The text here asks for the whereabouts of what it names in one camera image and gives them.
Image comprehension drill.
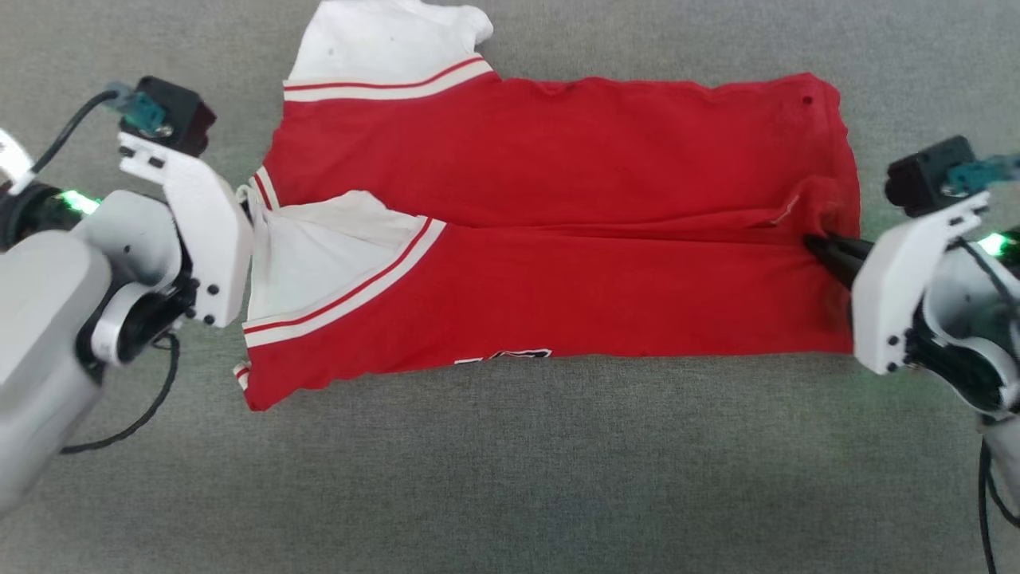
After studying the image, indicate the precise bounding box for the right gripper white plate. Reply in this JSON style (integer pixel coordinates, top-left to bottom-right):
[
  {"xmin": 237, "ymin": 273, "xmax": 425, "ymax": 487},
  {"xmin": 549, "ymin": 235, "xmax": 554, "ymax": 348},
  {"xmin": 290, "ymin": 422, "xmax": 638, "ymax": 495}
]
[{"xmin": 803, "ymin": 191, "xmax": 991, "ymax": 375}]

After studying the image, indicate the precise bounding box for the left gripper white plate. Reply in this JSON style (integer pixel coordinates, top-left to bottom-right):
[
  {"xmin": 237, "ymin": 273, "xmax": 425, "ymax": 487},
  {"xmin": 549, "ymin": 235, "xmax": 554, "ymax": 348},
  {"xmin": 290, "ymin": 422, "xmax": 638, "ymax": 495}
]
[{"xmin": 118, "ymin": 132, "xmax": 254, "ymax": 328}]

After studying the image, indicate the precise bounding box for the red and white garment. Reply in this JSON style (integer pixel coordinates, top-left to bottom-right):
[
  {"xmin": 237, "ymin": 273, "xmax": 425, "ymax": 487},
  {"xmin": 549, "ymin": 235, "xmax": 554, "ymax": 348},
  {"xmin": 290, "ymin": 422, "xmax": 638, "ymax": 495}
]
[{"xmin": 233, "ymin": 0, "xmax": 863, "ymax": 412}]

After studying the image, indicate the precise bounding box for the white paper label tag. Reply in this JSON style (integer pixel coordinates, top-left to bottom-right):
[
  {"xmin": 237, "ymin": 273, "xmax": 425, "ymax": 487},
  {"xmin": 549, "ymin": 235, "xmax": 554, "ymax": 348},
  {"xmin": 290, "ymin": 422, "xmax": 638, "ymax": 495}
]
[{"xmin": 0, "ymin": 128, "xmax": 34, "ymax": 192}]

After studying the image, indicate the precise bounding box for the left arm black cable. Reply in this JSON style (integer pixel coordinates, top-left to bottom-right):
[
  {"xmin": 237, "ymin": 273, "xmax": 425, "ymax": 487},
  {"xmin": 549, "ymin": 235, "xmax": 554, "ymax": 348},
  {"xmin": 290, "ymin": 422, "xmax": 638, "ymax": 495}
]
[{"xmin": 32, "ymin": 89, "xmax": 180, "ymax": 455}]

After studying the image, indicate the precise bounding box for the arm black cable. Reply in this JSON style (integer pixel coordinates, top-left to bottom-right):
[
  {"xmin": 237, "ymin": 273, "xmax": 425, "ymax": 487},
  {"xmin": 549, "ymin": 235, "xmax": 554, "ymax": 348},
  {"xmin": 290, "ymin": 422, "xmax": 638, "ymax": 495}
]
[
  {"xmin": 979, "ymin": 438, "xmax": 1020, "ymax": 574},
  {"xmin": 32, "ymin": 89, "xmax": 180, "ymax": 455}
]

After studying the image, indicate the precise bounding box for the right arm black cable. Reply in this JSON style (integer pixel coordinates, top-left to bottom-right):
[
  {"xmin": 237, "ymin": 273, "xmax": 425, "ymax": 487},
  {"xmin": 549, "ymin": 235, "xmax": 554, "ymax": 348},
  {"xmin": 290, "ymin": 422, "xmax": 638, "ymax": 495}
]
[{"xmin": 979, "ymin": 438, "xmax": 1020, "ymax": 574}]

